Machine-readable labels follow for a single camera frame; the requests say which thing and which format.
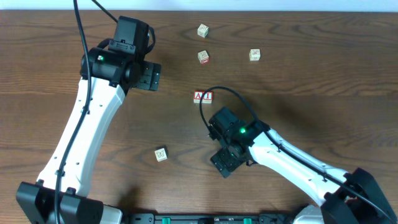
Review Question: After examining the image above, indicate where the red letter A block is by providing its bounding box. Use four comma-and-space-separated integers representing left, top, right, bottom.
193, 91, 203, 103

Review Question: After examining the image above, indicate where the red letter I block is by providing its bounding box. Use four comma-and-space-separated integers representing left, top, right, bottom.
202, 91, 213, 104

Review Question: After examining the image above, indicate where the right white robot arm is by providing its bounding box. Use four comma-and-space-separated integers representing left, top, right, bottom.
208, 118, 397, 223

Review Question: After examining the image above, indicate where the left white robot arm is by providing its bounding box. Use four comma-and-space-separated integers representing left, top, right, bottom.
16, 47, 161, 223

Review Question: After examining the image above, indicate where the wooden block with red side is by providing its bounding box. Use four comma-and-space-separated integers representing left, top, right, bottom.
198, 50, 210, 64

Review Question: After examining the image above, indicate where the butterfly wooden block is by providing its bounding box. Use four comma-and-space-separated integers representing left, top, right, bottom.
154, 147, 168, 162

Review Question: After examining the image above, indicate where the top plain wooden block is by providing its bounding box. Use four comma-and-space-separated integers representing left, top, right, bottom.
197, 24, 209, 38

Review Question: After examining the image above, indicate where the plain wooden block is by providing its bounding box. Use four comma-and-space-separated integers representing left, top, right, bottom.
249, 49, 261, 61
197, 24, 209, 38

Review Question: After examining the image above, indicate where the right plain wooden block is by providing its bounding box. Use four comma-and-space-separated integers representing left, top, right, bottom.
249, 49, 261, 61

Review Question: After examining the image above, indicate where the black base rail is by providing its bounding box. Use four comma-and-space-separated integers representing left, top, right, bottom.
102, 203, 312, 224

